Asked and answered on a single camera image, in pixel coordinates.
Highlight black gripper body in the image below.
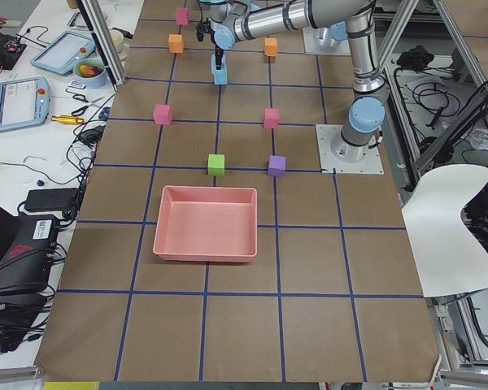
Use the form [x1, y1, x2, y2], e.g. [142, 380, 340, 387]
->
[196, 19, 211, 41]

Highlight light blue foam block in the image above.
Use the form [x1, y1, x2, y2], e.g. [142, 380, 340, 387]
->
[211, 54, 227, 76]
[213, 68, 228, 85]

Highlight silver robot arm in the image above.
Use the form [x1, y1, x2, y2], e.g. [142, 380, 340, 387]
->
[196, 0, 386, 163]

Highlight pink foam block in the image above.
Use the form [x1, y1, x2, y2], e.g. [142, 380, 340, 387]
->
[175, 7, 190, 26]
[263, 108, 281, 129]
[153, 104, 172, 125]

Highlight orange foam block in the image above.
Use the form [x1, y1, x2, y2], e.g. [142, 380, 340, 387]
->
[168, 33, 185, 54]
[264, 37, 278, 58]

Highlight beige bowl with lemon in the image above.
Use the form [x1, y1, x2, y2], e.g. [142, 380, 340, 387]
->
[109, 28, 124, 53]

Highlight green foam block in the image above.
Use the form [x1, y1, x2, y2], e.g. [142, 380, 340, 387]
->
[207, 154, 225, 176]

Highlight green bowl with fruit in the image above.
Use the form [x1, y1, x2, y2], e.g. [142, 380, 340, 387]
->
[73, 58, 107, 89]

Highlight purple foam block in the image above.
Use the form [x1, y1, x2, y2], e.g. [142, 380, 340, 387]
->
[267, 155, 286, 178]

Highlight blue teach pendant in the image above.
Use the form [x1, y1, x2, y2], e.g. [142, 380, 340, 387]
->
[0, 76, 50, 132]
[30, 31, 96, 76]

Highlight black scissors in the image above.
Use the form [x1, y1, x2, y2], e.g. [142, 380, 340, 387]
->
[71, 93, 103, 117]

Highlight pink plastic tray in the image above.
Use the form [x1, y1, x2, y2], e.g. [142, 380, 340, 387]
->
[153, 185, 258, 263]

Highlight black power adapter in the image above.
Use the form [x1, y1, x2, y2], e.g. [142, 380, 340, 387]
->
[24, 188, 77, 212]

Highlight white chair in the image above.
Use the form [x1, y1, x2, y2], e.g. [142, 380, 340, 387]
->
[402, 164, 488, 297]

